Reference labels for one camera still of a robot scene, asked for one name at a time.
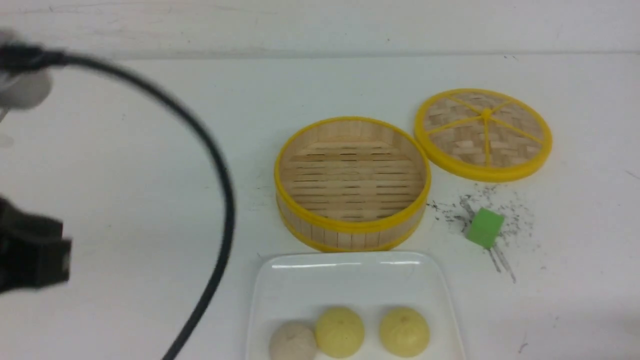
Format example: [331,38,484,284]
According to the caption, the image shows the bamboo steamer lid yellow rim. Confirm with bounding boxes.
[413,88,553,183]

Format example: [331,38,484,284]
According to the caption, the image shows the bamboo steamer basket yellow rim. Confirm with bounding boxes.
[274,116,432,252]

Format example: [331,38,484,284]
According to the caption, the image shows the white square plate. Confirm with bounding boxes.
[244,251,467,360]

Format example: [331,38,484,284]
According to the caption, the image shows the black cable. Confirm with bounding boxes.
[0,44,237,360]

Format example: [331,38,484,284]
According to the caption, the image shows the green cube block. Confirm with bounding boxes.
[465,207,505,250]

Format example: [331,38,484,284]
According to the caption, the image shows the yellow steamed bun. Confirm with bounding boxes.
[379,306,431,358]

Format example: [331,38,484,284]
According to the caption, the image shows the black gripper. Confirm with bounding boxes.
[0,198,73,293]

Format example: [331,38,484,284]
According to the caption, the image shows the yellow-green steamed bun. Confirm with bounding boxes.
[315,306,365,359]

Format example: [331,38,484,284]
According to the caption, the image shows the white-grey steamed bun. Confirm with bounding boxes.
[269,321,318,360]

